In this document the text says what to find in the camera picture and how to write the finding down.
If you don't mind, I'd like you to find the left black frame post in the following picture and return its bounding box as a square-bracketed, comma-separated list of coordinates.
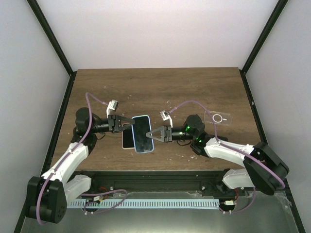
[27, 0, 74, 76]

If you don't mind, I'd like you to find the clear magsafe phone case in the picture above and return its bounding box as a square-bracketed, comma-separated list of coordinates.
[204, 111, 232, 126]

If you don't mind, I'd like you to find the light blue slotted cable duct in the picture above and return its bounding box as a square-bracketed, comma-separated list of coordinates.
[67, 199, 220, 210]

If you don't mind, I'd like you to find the white phone case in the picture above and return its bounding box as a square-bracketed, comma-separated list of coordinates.
[121, 122, 136, 150]

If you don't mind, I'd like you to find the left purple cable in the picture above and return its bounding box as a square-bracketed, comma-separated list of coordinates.
[37, 93, 109, 225]

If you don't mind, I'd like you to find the black frame post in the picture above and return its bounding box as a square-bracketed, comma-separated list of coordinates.
[240, 0, 288, 77]
[27, 0, 74, 76]

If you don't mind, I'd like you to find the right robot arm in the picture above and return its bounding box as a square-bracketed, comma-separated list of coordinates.
[145, 115, 289, 196]

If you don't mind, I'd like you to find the pink phone black screen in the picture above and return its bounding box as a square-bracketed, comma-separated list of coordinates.
[122, 123, 135, 148]

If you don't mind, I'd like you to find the right black frame post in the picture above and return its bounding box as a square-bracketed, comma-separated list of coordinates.
[240, 0, 288, 77]

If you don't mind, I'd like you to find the light blue phone case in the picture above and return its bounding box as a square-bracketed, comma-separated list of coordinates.
[131, 115, 156, 154]

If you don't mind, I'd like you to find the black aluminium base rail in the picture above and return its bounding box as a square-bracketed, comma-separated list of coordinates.
[70, 170, 251, 197]

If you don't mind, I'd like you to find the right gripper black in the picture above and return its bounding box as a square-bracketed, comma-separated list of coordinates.
[146, 126, 195, 143]

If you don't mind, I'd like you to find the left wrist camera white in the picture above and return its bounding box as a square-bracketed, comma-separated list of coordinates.
[106, 100, 119, 116]

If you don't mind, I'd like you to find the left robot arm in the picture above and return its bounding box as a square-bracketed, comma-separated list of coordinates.
[26, 107, 135, 225]

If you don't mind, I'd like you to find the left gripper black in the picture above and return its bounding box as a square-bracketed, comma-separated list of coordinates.
[90, 115, 136, 134]

